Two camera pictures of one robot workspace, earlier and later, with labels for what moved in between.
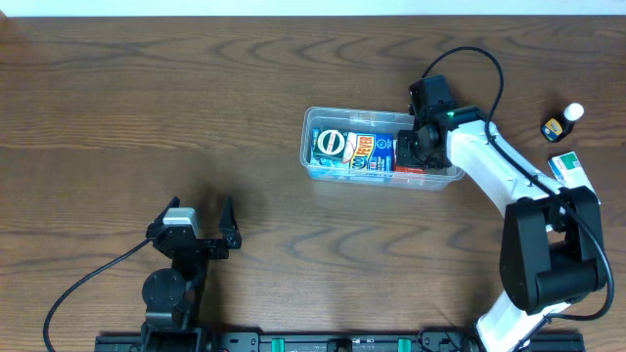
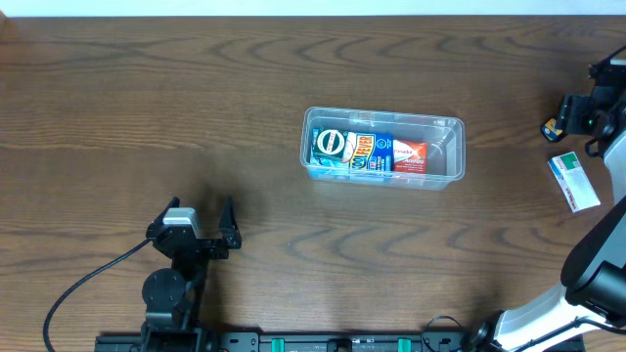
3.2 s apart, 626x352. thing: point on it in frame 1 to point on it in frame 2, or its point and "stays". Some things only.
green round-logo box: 329,147 stays
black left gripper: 206,244 stays
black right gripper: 408,150 to 575,115
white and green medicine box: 569,172 stays
